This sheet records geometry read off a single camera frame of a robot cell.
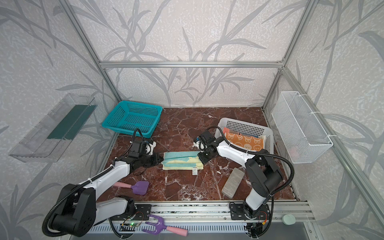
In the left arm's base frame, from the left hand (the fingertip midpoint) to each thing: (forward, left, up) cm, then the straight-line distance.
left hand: (165, 153), depth 87 cm
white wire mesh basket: (-6, -64, +29) cm, 71 cm away
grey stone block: (-15, -39, -3) cm, 42 cm away
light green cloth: (-3, -11, -2) cm, 11 cm away
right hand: (+2, -22, -2) cm, 23 cm away
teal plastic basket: (+35, +35, -8) cm, 51 cm away
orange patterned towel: (+9, -50, -1) cm, 51 cm away
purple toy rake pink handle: (-35, -3, -6) cm, 35 cm away
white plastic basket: (+22, -42, -1) cm, 48 cm away
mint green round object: (-32, -64, -4) cm, 71 cm away
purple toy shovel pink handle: (-17, +12, -7) cm, 22 cm away
